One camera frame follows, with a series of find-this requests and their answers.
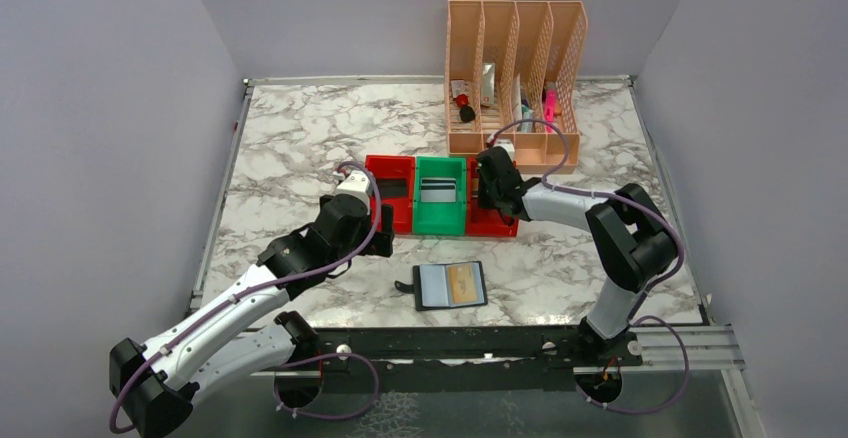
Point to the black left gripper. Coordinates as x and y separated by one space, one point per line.
381 241

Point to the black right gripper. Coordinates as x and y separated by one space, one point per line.
486 198

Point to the black leather card holder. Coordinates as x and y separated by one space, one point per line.
414 290

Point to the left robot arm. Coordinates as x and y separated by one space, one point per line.
157 383

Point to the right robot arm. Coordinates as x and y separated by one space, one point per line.
635 244

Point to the black card in bin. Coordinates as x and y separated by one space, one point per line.
393 188

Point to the silver striped card in bin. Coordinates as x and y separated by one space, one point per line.
438 190

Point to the right red plastic bin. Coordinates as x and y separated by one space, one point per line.
480 222

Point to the red plastic bin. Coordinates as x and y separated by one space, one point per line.
480 222
395 175

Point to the green plastic bin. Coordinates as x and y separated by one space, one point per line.
442 219

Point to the left red plastic bin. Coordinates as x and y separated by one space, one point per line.
395 175

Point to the light blue glue stick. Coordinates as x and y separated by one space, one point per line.
527 115

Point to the black round cap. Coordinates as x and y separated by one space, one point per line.
467 114

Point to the pink highlighter pen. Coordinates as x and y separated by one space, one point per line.
549 109

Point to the grey white tube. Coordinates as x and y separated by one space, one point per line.
488 80

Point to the peach plastic file organizer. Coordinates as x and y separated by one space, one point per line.
535 45

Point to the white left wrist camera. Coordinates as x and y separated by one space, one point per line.
355 183

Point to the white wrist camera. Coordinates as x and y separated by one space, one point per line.
355 183
507 145

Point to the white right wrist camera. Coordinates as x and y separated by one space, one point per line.
507 145

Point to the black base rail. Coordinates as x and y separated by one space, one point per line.
441 359

